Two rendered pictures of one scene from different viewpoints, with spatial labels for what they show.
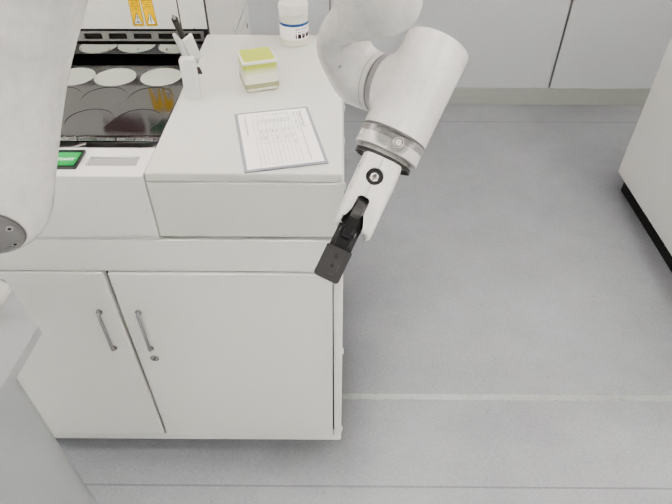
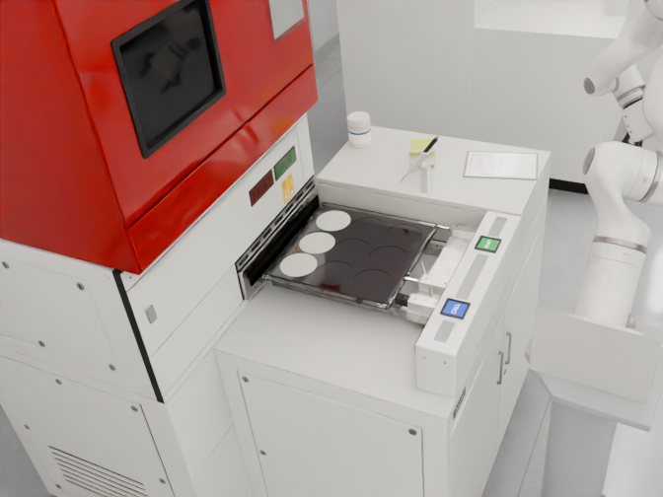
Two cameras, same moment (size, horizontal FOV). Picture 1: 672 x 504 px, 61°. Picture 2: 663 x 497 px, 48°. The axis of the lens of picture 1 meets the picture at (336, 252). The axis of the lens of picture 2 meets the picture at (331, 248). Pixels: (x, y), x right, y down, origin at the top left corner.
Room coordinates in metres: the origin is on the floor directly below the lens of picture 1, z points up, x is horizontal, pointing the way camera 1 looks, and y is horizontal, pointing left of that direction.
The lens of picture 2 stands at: (0.47, 1.98, 2.14)
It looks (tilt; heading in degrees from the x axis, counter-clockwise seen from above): 37 degrees down; 300
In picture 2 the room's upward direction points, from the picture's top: 7 degrees counter-clockwise
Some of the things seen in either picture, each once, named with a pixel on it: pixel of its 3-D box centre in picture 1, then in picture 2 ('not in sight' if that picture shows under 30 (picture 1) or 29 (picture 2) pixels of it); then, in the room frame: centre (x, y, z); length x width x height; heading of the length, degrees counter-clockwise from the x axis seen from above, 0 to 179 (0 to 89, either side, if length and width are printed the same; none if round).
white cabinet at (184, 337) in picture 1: (169, 278); (404, 365); (1.12, 0.46, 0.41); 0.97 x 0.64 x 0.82; 90
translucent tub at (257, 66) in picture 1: (257, 69); (422, 154); (1.15, 0.17, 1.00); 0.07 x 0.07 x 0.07; 18
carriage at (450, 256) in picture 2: not in sight; (446, 275); (0.96, 0.53, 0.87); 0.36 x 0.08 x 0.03; 90
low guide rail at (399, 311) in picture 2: not in sight; (354, 299); (1.17, 0.66, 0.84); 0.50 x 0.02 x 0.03; 0
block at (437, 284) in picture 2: not in sight; (435, 285); (0.96, 0.60, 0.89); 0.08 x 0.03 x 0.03; 0
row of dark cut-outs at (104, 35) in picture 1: (118, 35); (277, 220); (1.44, 0.56, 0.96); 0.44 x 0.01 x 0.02; 90
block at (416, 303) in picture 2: not in sight; (424, 305); (0.96, 0.68, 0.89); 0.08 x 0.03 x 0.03; 0
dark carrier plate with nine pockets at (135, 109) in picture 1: (104, 98); (351, 249); (1.23, 0.54, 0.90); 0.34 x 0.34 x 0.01; 0
